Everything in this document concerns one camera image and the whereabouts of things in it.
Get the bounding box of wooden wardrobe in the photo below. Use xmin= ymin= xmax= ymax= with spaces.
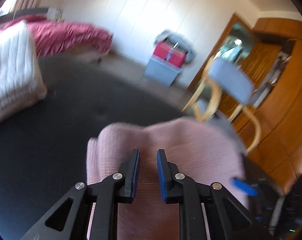
xmin=188 ymin=13 xmax=302 ymax=196

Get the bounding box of bed with red blanket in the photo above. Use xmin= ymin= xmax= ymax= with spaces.
xmin=0 ymin=15 xmax=113 ymax=57

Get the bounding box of red storage box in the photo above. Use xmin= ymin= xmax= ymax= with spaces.
xmin=153 ymin=42 xmax=187 ymax=68

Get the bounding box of grey plastic storage bin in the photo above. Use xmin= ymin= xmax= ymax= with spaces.
xmin=144 ymin=56 xmax=182 ymax=87

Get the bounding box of grey cushioned wooden armchair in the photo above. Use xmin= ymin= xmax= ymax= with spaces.
xmin=182 ymin=57 xmax=262 ymax=154

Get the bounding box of folded white knit garment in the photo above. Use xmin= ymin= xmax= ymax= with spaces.
xmin=0 ymin=21 xmax=47 ymax=122

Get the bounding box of pink knitted sweater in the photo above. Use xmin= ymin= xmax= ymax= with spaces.
xmin=86 ymin=118 xmax=248 ymax=239

